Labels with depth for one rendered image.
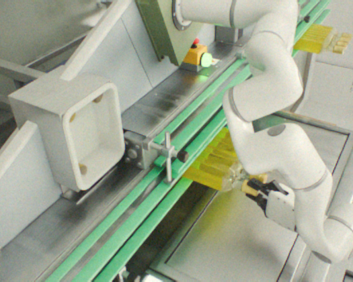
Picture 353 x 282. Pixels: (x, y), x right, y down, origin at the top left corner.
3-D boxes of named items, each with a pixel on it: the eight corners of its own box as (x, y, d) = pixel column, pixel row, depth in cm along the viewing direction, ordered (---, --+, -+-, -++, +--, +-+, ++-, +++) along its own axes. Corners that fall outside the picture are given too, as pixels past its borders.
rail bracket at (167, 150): (144, 176, 108) (184, 193, 103) (139, 126, 98) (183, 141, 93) (150, 170, 110) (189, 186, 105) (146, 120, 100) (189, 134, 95)
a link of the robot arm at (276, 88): (230, 46, 89) (214, 78, 79) (285, 17, 81) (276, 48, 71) (261, 93, 94) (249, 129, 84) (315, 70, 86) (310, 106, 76)
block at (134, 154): (123, 164, 110) (144, 172, 107) (119, 136, 104) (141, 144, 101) (130, 156, 112) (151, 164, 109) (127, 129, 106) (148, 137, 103)
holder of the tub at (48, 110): (58, 197, 100) (82, 208, 97) (31, 104, 83) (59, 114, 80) (101, 159, 112) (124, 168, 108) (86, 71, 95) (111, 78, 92)
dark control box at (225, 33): (214, 39, 153) (234, 43, 149) (215, 19, 148) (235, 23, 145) (223, 31, 158) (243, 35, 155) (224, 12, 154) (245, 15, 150)
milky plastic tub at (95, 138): (54, 182, 97) (82, 195, 93) (32, 105, 83) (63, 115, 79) (100, 144, 108) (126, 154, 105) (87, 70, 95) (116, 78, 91)
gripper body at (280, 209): (311, 227, 104) (276, 205, 111) (319, 199, 98) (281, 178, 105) (296, 243, 100) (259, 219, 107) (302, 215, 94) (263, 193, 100)
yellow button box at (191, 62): (178, 68, 134) (197, 72, 131) (177, 47, 130) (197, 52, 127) (188, 60, 139) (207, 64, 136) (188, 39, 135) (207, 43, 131)
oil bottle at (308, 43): (280, 46, 190) (341, 58, 178) (282, 35, 186) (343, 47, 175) (284, 42, 194) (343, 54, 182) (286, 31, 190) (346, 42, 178)
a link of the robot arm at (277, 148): (328, 133, 88) (269, 152, 97) (282, 56, 80) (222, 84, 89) (325, 183, 76) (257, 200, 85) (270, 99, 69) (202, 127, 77)
